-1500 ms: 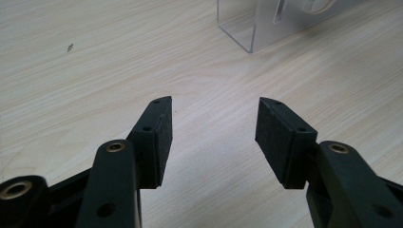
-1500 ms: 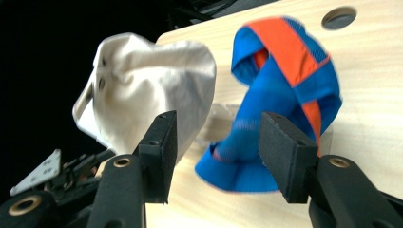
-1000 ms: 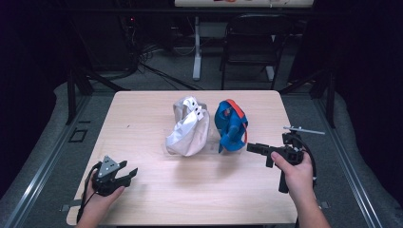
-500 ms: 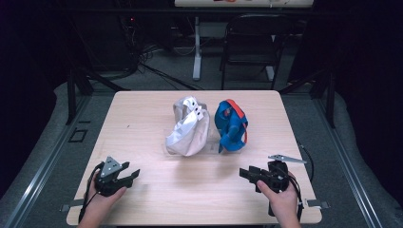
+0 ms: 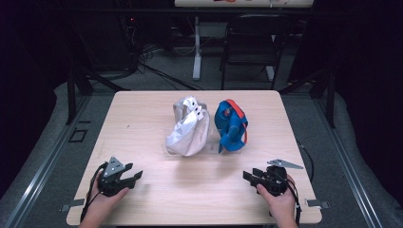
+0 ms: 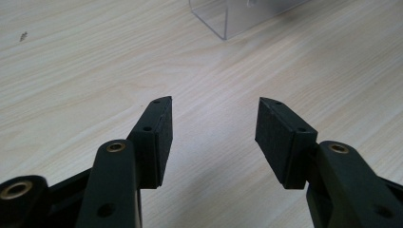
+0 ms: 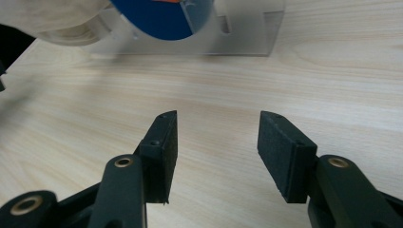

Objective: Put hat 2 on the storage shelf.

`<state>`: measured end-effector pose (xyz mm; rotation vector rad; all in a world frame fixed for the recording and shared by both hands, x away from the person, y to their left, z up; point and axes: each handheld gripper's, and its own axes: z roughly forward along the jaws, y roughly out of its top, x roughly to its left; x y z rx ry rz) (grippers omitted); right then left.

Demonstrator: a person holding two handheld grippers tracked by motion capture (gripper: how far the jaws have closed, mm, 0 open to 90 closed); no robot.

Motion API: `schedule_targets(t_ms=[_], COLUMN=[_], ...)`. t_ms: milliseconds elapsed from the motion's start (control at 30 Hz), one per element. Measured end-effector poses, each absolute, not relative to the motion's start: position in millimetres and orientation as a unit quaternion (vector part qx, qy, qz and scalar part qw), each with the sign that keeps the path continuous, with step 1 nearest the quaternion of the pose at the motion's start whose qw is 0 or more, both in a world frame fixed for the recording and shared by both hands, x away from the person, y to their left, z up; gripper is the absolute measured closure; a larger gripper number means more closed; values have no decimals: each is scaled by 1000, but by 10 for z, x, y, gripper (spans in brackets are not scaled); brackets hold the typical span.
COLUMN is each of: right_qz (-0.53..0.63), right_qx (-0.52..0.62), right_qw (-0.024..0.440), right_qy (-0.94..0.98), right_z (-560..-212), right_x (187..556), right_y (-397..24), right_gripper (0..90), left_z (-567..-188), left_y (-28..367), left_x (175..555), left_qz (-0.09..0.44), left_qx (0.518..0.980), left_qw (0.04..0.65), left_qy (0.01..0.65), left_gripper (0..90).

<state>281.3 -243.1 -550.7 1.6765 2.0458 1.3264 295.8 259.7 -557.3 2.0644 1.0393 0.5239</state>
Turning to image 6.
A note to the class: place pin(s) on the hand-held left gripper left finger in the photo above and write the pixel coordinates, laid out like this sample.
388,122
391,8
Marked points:
152,148

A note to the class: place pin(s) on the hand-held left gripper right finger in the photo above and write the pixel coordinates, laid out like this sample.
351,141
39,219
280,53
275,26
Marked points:
278,142

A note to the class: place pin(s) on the clear acrylic rack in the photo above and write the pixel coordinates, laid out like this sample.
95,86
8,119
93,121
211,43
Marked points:
244,15

